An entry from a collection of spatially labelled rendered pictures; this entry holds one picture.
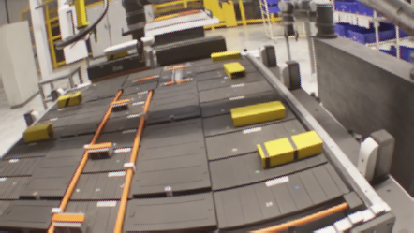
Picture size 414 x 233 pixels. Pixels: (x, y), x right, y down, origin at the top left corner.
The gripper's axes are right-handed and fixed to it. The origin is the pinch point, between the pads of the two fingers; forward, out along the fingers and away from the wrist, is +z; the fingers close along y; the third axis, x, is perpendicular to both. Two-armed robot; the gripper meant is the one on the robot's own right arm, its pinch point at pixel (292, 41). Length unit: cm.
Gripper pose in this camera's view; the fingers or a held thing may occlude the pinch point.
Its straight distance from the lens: 281.9
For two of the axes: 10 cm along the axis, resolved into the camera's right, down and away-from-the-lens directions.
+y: 9.8, -1.8, 0.3
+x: -0.9, -3.1, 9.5
